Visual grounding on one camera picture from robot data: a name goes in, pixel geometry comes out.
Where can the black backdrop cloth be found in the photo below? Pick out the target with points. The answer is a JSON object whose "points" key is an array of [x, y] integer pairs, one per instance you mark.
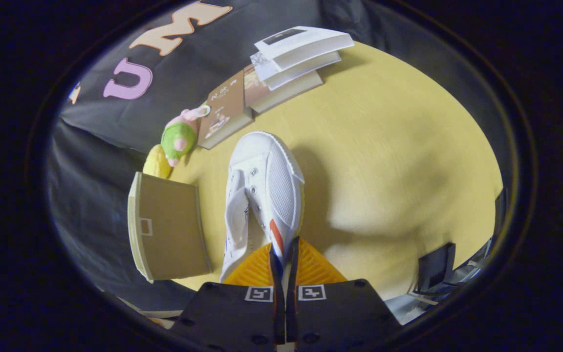
{"points": [[100, 137]]}

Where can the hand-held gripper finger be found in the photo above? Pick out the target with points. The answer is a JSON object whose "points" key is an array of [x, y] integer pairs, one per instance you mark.
{"points": [[279, 313], [291, 313]]}

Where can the black flat object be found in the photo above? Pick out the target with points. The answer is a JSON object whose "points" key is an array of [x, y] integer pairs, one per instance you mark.
{"points": [[435, 266]]}

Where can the pink and green plush toy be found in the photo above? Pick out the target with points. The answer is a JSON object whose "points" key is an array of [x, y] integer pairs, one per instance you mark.
{"points": [[179, 137]]}

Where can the white striped shoe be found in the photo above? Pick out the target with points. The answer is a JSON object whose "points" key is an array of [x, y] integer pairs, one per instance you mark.
{"points": [[267, 161]]}

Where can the yellow plush toy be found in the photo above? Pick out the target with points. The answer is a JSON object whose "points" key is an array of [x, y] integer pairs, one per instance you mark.
{"points": [[157, 164]]}

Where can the white book with dark photo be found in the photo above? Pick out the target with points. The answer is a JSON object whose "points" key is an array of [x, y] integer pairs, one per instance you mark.
{"points": [[306, 41]]}

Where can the brown cardboard storage box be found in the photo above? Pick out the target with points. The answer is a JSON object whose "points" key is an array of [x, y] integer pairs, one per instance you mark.
{"points": [[174, 230]]}

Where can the brown book with cake picture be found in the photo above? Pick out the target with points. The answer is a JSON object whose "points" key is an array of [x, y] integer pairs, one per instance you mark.
{"points": [[225, 102]]}

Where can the dark brown photo book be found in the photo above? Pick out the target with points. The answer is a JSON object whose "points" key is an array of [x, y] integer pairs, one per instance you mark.
{"points": [[257, 90]]}

